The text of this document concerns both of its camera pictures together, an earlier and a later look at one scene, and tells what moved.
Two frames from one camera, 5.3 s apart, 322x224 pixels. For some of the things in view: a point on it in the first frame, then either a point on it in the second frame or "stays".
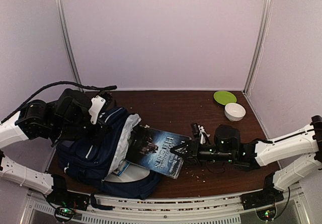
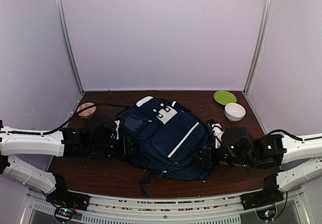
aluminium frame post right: [260, 35] stays
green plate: [224, 97] stays
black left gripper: [100, 130] -> [123, 151]
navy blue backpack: [89, 159] -> [162, 137]
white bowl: [234, 112] stays
